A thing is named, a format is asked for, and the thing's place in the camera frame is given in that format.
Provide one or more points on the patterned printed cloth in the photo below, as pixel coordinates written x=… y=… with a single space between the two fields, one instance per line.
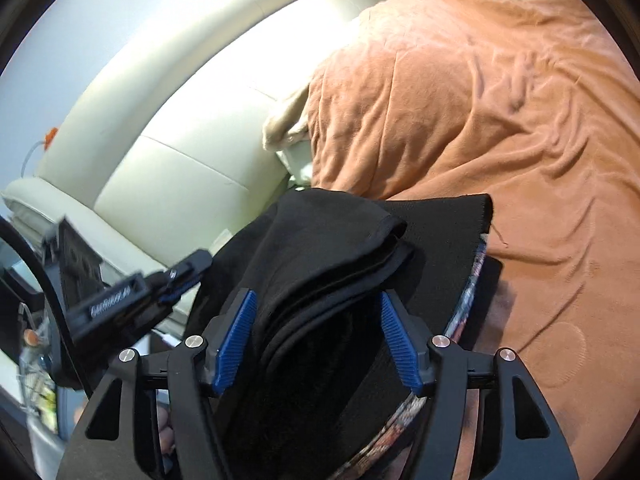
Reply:
x=467 y=305

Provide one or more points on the cream padded headboard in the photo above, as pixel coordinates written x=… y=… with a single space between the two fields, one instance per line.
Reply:
x=200 y=135

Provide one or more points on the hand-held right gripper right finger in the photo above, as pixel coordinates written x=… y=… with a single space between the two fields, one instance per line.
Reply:
x=400 y=345

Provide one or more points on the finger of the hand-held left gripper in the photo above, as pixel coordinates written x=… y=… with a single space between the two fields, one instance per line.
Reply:
x=187 y=272

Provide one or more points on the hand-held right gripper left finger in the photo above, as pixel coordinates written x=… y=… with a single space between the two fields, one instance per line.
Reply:
x=235 y=345

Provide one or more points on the orange fleece blanket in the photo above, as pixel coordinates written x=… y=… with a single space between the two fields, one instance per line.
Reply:
x=475 y=135

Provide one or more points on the black pants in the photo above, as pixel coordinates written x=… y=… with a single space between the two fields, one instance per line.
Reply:
x=325 y=270

